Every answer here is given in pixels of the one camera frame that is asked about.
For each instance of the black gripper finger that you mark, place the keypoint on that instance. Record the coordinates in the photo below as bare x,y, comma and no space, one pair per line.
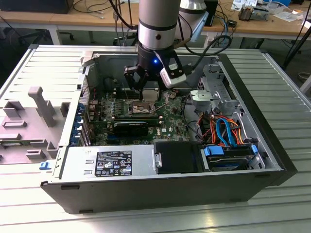
133,75
160,91

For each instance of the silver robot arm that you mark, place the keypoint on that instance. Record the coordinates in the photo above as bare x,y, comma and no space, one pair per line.
158,19

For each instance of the CPU socket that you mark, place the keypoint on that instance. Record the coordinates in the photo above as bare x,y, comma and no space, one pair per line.
141,108

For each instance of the coin battery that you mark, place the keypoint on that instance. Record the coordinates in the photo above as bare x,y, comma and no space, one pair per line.
173,94

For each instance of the green motherboard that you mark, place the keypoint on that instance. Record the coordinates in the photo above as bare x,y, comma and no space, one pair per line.
170,126

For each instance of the black graphics card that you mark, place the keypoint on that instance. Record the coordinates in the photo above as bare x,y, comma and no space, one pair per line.
131,129

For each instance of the blue card clip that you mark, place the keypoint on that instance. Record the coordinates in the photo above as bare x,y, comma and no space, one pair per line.
74,140
81,108
77,122

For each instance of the silver drive cage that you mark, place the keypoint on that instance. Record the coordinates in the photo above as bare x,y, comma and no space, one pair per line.
227,103

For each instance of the blue disk carrier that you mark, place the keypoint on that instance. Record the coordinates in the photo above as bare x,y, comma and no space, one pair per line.
213,150

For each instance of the tall black box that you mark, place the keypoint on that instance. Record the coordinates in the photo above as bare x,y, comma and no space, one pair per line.
211,12

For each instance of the small black box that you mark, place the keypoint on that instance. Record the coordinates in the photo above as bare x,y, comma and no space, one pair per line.
232,23

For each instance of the grey parts rack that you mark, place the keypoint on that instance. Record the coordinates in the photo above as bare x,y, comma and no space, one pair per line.
45,109

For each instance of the hard disk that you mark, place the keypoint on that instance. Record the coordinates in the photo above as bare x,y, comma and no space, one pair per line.
226,165

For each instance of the black PC case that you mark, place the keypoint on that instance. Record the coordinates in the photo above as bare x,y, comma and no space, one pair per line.
145,194

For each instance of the silver power supply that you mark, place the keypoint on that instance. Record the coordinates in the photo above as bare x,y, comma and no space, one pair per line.
73,160

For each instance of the metal device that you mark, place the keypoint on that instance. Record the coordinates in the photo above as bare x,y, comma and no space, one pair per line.
245,13

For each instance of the wooden desk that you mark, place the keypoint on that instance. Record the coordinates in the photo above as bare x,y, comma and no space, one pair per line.
36,20

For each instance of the black computer case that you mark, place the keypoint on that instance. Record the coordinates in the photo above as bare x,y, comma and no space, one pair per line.
36,6

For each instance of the blue plastic clip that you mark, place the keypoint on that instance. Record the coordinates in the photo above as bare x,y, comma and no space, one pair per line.
45,166

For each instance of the green RAM stick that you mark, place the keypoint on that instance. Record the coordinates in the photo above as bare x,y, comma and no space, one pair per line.
11,144

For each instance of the black stand pole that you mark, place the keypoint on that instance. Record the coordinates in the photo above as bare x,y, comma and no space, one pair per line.
296,46

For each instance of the white papers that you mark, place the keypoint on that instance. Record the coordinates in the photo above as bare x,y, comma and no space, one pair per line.
286,15

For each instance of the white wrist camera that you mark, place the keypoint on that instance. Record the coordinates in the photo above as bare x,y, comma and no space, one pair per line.
173,77

